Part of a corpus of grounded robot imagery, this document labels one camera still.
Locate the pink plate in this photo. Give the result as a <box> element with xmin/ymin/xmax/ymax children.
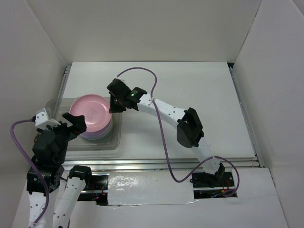
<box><xmin>69</xmin><ymin>95</ymin><xmax>112</xmax><ymax>134</ymax></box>

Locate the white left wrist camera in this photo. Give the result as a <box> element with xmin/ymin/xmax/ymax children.
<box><xmin>35</xmin><ymin>108</ymin><xmax>61</xmax><ymax>130</ymax></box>

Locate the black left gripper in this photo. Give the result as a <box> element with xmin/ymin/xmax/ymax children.
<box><xmin>38</xmin><ymin>112</ymin><xmax>87</xmax><ymax>162</ymax></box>

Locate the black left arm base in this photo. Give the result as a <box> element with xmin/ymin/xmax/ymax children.
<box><xmin>77</xmin><ymin>175</ymin><xmax>109</xmax><ymax>206</ymax></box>

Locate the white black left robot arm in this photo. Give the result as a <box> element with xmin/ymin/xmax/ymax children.
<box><xmin>27</xmin><ymin>113</ymin><xmax>94</xmax><ymax>228</ymax></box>

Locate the clear plastic bin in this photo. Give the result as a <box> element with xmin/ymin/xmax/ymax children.
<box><xmin>46</xmin><ymin>97</ymin><xmax>122</xmax><ymax>152</ymax></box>

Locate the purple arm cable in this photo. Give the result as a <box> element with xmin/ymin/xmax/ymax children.
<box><xmin>9</xmin><ymin>119</ymin><xmax>50</xmax><ymax>226</ymax></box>
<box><xmin>116</xmin><ymin>66</ymin><xmax>240</xmax><ymax>197</ymax></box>

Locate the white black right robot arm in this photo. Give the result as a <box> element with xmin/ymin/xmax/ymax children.
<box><xmin>107</xmin><ymin>78</ymin><xmax>225</xmax><ymax>186</ymax></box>

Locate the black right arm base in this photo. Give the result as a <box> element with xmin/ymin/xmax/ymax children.
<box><xmin>190</xmin><ymin>164</ymin><xmax>234</xmax><ymax>188</ymax></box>

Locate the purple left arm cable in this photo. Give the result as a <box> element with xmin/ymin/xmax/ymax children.
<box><xmin>9</xmin><ymin>119</ymin><xmax>50</xmax><ymax>226</ymax></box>

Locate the purple plate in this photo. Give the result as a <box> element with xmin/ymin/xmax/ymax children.
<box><xmin>80</xmin><ymin>122</ymin><xmax>114</xmax><ymax>140</ymax></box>

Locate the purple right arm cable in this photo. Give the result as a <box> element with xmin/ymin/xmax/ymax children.
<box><xmin>116</xmin><ymin>66</ymin><xmax>240</xmax><ymax>197</ymax></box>

